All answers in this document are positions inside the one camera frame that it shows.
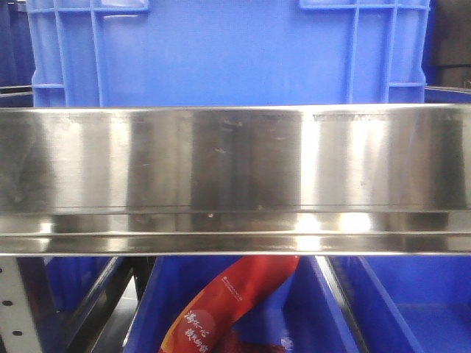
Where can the middle dark blue bin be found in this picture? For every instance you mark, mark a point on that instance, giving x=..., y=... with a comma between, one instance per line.
x=301, y=316

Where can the dark blue bin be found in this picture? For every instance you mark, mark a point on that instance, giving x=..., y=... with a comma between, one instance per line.
x=409, y=304
x=60, y=292
x=301, y=316

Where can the left dark blue bin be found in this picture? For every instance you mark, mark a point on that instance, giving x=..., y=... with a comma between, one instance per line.
x=60, y=292

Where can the right dark blue bin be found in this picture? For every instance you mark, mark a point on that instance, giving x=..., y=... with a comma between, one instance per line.
x=409, y=304

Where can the red snack package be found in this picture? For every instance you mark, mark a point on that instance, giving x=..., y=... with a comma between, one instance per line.
x=225, y=299

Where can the large light blue crate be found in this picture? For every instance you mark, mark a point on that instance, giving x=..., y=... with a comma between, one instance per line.
x=226, y=53

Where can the white perforated shelf upright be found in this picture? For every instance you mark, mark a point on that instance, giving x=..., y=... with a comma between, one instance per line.
x=18, y=328

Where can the stainless steel shelf rail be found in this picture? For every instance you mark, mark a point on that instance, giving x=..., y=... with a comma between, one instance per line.
x=333, y=179

